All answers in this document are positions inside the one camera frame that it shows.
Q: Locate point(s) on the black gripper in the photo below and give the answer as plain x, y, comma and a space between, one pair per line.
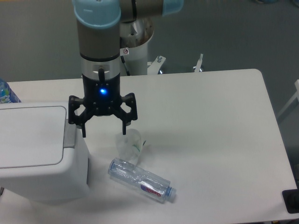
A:
101, 99

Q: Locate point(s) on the white push-button trash can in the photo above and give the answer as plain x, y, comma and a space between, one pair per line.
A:
42, 157

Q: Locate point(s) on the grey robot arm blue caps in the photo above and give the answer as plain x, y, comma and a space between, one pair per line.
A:
98, 26

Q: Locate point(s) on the crumpled clear plastic bag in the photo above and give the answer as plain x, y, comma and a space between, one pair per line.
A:
130, 145

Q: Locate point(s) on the clear empty plastic bottle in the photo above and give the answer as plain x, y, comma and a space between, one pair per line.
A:
147, 183

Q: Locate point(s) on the blue labelled bottle at edge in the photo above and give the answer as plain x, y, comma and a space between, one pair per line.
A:
6, 93

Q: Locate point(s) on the white furniture leg right edge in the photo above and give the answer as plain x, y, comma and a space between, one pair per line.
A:
290, 105

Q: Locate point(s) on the black device at table corner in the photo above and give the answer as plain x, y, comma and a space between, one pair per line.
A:
291, 199

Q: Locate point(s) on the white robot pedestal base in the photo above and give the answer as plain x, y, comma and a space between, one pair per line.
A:
135, 37

